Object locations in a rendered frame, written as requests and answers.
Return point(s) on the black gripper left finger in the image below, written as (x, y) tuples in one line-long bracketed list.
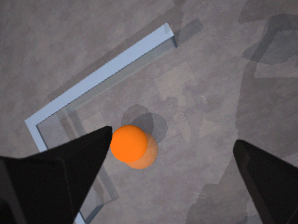
[(50, 187)]

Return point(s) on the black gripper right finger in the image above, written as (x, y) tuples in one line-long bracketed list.
[(272, 183)]

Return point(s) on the clear low l-shaped wall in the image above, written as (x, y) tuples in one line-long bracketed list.
[(55, 135)]

